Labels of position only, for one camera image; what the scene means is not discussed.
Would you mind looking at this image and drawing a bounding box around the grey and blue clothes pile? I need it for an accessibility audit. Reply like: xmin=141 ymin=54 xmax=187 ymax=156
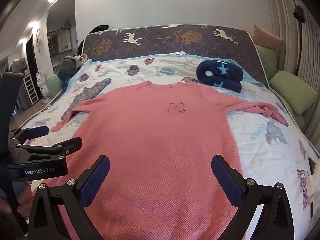
xmin=54 ymin=56 xmax=87 ymax=90

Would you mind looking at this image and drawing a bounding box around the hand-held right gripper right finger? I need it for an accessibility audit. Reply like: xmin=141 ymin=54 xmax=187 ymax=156
xmin=211 ymin=155 xmax=295 ymax=240

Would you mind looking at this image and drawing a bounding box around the white shelf rack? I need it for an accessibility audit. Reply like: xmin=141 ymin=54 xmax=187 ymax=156
xmin=22 ymin=75 xmax=39 ymax=104

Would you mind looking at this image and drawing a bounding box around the deer print mattress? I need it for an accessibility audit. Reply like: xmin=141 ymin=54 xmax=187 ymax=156
xmin=82 ymin=24 xmax=272 ymax=90

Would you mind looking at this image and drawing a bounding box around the white rabbit figurine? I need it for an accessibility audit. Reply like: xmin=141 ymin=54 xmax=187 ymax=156
xmin=36 ymin=72 xmax=50 ymax=103

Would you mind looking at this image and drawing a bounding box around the navy star print blanket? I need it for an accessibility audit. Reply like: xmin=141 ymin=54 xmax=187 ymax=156
xmin=196 ymin=59 xmax=244 ymax=93

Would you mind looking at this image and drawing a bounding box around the pink sweater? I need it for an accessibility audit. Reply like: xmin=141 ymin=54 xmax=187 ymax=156
xmin=51 ymin=81 xmax=289 ymax=240

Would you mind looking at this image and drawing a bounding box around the green bench cushion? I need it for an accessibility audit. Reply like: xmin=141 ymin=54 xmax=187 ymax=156
xmin=295 ymin=110 xmax=307 ymax=133

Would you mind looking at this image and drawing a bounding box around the blue floral patterned garment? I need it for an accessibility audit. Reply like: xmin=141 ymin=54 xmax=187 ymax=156
xmin=61 ymin=77 xmax=112 ymax=120

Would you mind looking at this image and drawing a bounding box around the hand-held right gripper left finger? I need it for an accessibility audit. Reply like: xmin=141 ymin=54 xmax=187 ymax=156
xmin=26 ymin=155 xmax=110 ymax=240

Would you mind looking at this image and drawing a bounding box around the large green pillow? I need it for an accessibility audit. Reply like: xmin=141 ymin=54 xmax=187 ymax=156
xmin=269 ymin=70 xmax=318 ymax=116

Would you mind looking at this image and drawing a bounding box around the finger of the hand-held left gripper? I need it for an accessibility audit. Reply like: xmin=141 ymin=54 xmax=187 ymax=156
xmin=9 ymin=126 xmax=50 ymax=144
xmin=15 ymin=137 xmax=83 ymax=164

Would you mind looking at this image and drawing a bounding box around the seashell print quilt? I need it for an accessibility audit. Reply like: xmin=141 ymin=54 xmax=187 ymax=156
xmin=19 ymin=52 xmax=320 ymax=240

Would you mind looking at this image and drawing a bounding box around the white power strip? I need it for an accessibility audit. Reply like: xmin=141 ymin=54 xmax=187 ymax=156
xmin=310 ymin=169 xmax=320 ymax=198

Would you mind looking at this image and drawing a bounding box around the black cloth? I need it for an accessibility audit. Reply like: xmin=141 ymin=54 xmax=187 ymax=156
xmin=89 ymin=24 xmax=110 ymax=34

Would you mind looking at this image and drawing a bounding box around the person's left hand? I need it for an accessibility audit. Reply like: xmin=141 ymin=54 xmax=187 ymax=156
xmin=0 ymin=186 xmax=33 ymax=222

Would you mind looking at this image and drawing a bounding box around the peach pillow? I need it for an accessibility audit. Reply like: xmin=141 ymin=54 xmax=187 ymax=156
xmin=251 ymin=24 xmax=284 ymax=52

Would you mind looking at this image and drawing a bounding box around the beige curtain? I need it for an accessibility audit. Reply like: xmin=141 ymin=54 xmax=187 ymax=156
xmin=265 ymin=0 xmax=320 ymax=155

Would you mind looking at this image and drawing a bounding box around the small green pillow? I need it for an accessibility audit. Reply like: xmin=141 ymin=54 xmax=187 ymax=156
xmin=255 ymin=44 xmax=278 ymax=80
xmin=45 ymin=74 xmax=62 ymax=98

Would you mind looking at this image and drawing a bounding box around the black floor lamp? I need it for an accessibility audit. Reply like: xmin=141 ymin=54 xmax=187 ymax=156
xmin=293 ymin=4 xmax=305 ymax=77

